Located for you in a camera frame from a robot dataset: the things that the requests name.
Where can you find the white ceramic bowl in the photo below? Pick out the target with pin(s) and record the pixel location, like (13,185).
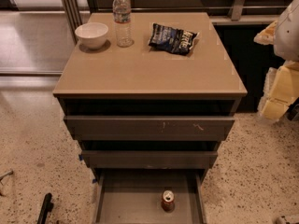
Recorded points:
(92,35)

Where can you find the metal window frame post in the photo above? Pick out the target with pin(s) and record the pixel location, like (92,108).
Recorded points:
(73,17)

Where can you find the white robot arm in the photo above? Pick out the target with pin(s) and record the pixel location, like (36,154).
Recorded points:
(286,36)

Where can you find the grey top drawer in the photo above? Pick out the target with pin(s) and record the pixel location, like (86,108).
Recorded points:
(148,128)

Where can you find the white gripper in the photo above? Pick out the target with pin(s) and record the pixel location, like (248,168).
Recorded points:
(289,36)

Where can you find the grey drawer cabinet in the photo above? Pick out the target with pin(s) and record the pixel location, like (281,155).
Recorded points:
(143,81)

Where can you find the black object on floor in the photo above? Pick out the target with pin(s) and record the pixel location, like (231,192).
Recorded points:
(46,207)

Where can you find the red coke can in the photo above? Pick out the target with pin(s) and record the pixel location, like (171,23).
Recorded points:
(168,200)

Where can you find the metal railing post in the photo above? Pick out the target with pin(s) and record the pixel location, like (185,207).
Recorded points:
(235,12)

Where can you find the dark blue chip bag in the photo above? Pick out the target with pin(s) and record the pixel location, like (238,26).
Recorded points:
(172,40)

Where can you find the grey middle drawer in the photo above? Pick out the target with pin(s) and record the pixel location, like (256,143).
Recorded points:
(149,159)

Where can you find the clear plastic water bottle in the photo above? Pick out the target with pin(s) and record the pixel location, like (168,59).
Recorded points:
(122,21)

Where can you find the grey open bottom drawer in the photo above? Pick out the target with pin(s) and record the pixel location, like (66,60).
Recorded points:
(134,197)

